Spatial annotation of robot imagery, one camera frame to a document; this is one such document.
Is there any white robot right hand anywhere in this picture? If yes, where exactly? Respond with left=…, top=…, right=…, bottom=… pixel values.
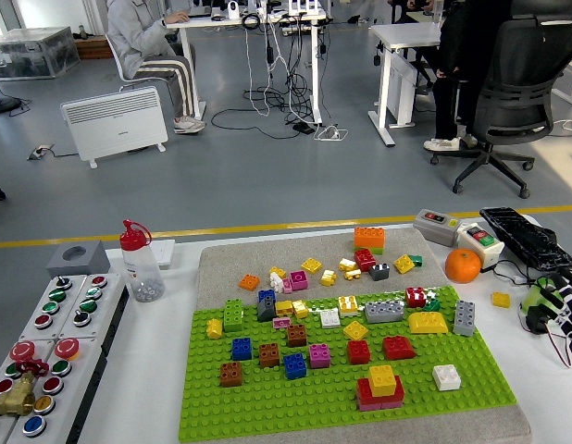
left=539, top=270, right=572, bottom=347

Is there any white square toy brick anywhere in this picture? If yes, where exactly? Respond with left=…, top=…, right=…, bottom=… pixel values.
left=432, top=364, right=463, bottom=392

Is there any orange long toy brick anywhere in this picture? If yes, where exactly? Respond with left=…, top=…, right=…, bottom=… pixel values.
left=354, top=227, right=386, bottom=250

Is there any light grey tall toy brick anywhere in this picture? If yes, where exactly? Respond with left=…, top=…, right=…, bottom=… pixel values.
left=453, top=300, right=478, bottom=338

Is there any yellow curved toy brick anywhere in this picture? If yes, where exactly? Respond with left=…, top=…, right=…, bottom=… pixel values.
left=407, top=310, right=450, bottom=335

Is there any red and white toy brick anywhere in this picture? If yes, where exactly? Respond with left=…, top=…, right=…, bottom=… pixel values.
left=404, top=286, right=429, bottom=309

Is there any red sloped toy brick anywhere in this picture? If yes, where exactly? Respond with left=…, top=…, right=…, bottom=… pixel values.
left=382, top=335, right=417, bottom=362

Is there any light grey long toy brick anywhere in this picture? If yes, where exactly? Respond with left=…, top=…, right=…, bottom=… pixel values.
left=364, top=299, right=405, bottom=325

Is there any wide pink flat toy brick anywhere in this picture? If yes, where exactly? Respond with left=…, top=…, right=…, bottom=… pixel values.
left=358, top=398, right=404, bottom=413

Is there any yellow and white toy brick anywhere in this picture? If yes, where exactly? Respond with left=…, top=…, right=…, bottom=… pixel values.
left=337, top=295, right=360, bottom=318

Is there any large red toy brick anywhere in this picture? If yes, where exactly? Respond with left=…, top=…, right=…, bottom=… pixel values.
left=356, top=375, right=405, bottom=404

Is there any brown toy brick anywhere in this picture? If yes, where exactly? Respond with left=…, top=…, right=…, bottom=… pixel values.
left=286, top=324, right=308, bottom=349
left=219, top=361, right=244, bottom=389
left=258, top=342, right=281, bottom=369

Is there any green baseplate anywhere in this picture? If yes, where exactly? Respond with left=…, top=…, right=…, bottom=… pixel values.
left=177, top=285, right=519, bottom=443

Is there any dark grey sloped toy brick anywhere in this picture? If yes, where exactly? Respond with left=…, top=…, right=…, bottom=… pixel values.
left=256, top=296, right=279, bottom=323

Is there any lime green tall toy brick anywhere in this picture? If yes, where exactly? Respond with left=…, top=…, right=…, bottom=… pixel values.
left=222, top=299, right=245, bottom=333

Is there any black power adapter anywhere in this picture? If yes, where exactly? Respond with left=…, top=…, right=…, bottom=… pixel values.
left=525, top=305, right=552, bottom=335

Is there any green tape roll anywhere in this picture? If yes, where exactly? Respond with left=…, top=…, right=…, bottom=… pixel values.
left=519, top=276, right=565, bottom=320

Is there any black keyboard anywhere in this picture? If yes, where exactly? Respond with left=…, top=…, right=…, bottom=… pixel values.
left=479, top=206, right=572, bottom=273

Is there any orange fruit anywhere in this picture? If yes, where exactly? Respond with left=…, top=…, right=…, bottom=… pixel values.
left=444, top=248, right=483, bottom=284

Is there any black office chair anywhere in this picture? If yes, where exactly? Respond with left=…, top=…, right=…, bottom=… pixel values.
left=452, top=13, right=572, bottom=200

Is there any white computer tower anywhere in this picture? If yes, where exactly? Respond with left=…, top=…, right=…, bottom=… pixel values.
left=388, top=53, right=417, bottom=127

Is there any person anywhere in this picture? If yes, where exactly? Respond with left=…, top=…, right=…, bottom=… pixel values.
left=423, top=0, right=504, bottom=153
left=105, top=0, right=207, bottom=136

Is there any white desk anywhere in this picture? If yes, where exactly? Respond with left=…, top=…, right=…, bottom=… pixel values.
left=165, top=0, right=329, bottom=126
left=367, top=21, right=444, bottom=148

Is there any grey-brown mat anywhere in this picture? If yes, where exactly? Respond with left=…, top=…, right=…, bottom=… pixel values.
left=193, top=228, right=533, bottom=444

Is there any clear bottle red cap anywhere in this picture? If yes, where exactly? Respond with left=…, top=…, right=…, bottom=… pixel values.
left=118, top=218, right=167, bottom=303

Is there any grey push-button box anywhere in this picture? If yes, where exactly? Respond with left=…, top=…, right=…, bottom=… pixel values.
left=19, top=274, right=89, bottom=342
left=0, top=339, right=56, bottom=444
left=6, top=339, right=107, bottom=444
left=57, top=272, right=130, bottom=357

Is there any grey block with hole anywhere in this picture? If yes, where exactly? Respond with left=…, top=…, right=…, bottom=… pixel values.
left=45, top=240, right=112, bottom=279

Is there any white panel heater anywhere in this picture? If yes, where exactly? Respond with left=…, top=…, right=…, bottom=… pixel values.
left=59, top=86, right=170, bottom=169

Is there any white chair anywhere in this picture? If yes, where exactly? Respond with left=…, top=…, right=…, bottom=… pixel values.
left=104, top=32, right=176, bottom=93

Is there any wooden box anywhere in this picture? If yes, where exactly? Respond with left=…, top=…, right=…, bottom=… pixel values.
left=74, top=35, right=115, bottom=61

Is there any grey floor socket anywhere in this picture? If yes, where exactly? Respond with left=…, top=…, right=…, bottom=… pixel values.
left=26, top=143, right=56, bottom=162

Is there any brass valve red handwheel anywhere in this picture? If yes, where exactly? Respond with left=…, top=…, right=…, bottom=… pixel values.
left=0, top=359, right=51, bottom=418

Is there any clear storage crate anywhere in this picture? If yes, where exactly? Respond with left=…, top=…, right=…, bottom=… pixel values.
left=0, top=26, right=81, bottom=81

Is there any black fan base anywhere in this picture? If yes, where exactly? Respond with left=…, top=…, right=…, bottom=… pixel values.
left=0, top=75, right=22, bottom=116

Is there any red and white wire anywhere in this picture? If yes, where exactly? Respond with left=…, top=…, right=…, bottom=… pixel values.
left=544, top=323, right=572, bottom=370

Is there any white switch box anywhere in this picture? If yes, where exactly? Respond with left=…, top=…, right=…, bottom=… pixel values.
left=456, top=222, right=506, bottom=273

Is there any grey switch box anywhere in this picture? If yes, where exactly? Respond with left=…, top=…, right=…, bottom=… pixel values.
left=412, top=208, right=464, bottom=247

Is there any white cable bundle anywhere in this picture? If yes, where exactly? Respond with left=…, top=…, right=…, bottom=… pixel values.
left=312, top=123, right=350, bottom=142

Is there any black cable bundle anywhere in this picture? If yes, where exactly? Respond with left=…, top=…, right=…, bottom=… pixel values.
left=242, top=11, right=317, bottom=124

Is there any white flat wall switch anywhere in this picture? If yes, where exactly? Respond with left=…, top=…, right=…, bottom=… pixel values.
left=149, top=239, right=177, bottom=270

